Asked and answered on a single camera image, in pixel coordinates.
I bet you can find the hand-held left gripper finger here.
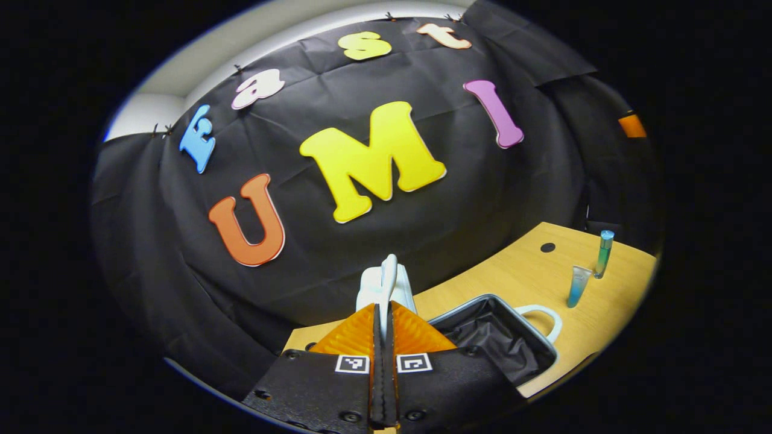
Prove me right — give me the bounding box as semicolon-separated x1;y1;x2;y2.
384;300;527;434
241;301;385;434

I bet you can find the light blue small suitcase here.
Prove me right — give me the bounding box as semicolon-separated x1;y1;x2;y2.
355;253;563;400

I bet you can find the blue glass bottle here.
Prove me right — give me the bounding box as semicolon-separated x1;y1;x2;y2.
594;230;615;280

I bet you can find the white blue squeeze tube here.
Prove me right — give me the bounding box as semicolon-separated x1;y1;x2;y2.
567;265;593;309

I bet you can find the black backdrop cloth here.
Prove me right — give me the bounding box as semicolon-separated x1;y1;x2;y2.
90;0;661;401

